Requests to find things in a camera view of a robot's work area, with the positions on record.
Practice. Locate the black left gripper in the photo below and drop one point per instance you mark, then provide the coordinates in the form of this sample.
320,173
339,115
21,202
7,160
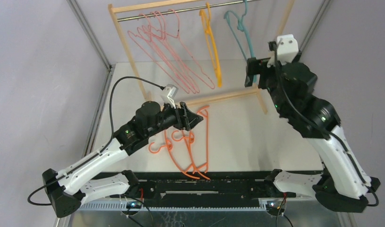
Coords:
190,119

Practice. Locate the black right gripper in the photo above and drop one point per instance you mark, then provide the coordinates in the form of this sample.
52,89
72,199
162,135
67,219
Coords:
253,72

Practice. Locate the orange plastic hanger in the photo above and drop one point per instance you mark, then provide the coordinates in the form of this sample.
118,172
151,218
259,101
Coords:
180,135
169,146

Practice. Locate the yellow plastic hanger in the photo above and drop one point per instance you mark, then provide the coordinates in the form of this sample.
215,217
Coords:
205,15

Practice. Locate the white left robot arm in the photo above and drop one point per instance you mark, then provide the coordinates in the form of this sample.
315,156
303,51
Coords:
72,187

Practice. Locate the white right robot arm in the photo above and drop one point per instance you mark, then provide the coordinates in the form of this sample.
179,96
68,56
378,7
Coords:
342,186

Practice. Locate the metal rack rod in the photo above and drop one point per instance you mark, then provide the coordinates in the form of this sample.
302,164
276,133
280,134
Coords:
123,19

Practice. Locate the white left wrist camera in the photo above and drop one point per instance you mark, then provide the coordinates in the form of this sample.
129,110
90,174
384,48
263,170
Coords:
168,94

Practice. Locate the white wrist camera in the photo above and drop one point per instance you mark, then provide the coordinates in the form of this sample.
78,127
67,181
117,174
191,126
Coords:
287,50
168,94

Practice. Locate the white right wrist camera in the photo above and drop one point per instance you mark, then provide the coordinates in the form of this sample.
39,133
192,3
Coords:
287,50

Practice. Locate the hanging pink wire hanger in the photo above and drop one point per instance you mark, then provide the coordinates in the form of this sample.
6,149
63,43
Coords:
143,40

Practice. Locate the aluminium frame post right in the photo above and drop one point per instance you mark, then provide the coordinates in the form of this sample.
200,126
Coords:
324,6

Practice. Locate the aluminium frame post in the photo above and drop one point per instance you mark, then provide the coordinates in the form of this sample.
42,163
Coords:
101,76
324,6

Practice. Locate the metal cable tray base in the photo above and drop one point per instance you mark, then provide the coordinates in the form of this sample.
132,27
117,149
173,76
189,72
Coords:
298,212

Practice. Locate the wooden clothes rack frame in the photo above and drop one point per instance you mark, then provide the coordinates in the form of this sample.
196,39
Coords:
118,10

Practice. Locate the aluminium frame post left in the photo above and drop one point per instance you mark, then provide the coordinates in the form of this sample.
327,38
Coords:
101,76

